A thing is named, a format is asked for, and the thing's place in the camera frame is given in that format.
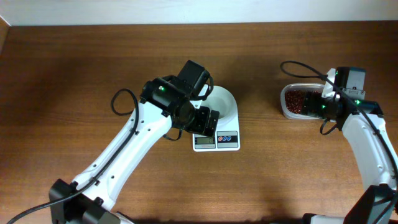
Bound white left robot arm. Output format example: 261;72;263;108
49;76;220;223

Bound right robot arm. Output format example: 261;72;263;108
301;93;397;223

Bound clear plastic container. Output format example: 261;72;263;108
280;83;324;120

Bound white kitchen scale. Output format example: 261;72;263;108
192;115;241;152

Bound red beans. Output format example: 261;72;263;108
284;90;321;114

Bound white bowl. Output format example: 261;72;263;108
201;86;238;126

